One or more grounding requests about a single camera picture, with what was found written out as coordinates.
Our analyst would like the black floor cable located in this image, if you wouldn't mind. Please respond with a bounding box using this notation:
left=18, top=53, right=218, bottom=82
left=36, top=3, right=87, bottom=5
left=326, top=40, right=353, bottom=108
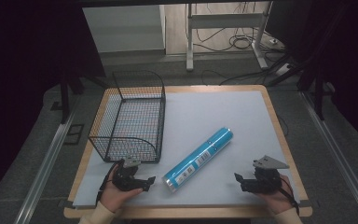
left=200, top=69, right=276, bottom=87

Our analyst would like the white power strip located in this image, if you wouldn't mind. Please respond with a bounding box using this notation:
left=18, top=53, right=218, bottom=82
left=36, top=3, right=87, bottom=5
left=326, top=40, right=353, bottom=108
left=274, top=63, right=294, bottom=77

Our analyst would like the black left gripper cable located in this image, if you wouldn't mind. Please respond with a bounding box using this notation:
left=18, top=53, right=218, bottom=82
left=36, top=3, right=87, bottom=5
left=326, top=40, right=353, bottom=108
left=95, top=161, right=120, bottom=207

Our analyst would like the white panel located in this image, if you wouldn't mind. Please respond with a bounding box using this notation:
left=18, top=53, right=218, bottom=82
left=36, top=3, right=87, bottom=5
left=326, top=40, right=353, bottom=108
left=81, top=4, right=167, bottom=54

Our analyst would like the white metal desk frame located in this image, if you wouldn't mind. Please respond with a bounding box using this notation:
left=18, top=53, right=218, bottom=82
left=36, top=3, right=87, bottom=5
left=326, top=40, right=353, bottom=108
left=185, top=1, right=273, bottom=72

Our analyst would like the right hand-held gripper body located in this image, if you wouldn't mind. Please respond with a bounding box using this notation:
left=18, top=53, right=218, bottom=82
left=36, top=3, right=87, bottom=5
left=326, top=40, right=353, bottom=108
left=251, top=154, right=291, bottom=196

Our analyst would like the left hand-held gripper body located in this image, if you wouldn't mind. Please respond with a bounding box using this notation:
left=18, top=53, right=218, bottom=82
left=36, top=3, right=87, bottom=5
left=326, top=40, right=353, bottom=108
left=111, top=157, right=145, bottom=191

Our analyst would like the black curtain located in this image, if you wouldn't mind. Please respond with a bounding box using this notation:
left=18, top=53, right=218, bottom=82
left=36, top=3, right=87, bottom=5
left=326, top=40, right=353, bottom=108
left=265, top=0, right=358, bottom=154
left=0, top=0, right=107, bottom=213

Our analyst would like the black wire mesh basket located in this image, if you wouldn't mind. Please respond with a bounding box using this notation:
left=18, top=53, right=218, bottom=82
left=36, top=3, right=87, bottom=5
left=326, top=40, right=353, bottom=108
left=88, top=70, right=167, bottom=164

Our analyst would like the aluminium rail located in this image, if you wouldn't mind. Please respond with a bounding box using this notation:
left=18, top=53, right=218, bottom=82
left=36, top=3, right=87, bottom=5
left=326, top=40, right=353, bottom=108
left=300, top=90, right=358, bottom=224
left=13, top=102, right=82, bottom=224

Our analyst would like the blue cylindrical roll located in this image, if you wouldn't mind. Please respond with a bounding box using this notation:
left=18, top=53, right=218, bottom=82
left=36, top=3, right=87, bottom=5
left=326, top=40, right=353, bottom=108
left=161, top=126, right=234, bottom=193

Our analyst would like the person's left hand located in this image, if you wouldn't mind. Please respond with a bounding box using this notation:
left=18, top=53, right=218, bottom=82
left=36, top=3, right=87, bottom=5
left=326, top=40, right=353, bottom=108
left=99, top=163, right=145, bottom=215

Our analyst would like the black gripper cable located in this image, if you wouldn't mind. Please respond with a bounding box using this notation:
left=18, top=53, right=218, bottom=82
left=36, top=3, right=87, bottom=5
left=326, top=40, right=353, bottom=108
left=95, top=161, right=120, bottom=207
left=279, top=174, right=301, bottom=217

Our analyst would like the black floor bracket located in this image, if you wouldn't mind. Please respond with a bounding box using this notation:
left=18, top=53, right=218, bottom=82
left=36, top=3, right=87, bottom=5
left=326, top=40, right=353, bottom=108
left=62, top=123, right=85, bottom=146

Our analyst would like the person's right hand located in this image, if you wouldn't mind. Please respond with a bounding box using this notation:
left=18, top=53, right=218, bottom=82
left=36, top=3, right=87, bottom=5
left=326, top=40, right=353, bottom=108
left=255, top=174, right=295, bottom=217

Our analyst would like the white table mat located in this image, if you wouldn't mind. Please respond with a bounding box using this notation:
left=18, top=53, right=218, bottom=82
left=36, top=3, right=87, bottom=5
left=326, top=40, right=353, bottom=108
left=72, top=90, right=301, bottom=210

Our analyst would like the tangle of black floor cables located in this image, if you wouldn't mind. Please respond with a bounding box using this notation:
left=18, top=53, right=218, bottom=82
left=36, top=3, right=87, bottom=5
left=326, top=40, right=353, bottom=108
left=195, top=2, right=285, bottom=53

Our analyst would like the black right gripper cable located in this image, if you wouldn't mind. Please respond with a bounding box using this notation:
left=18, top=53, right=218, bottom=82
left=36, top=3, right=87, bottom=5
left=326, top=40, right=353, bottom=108
left=279, top=174, right=301, bottom=217

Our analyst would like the black metal stand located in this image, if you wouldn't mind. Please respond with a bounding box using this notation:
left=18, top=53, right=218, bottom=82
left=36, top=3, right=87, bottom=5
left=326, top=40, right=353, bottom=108
left=296, top=60, right=337, bottom=121
left=58, top=72, right=110, bottom=125

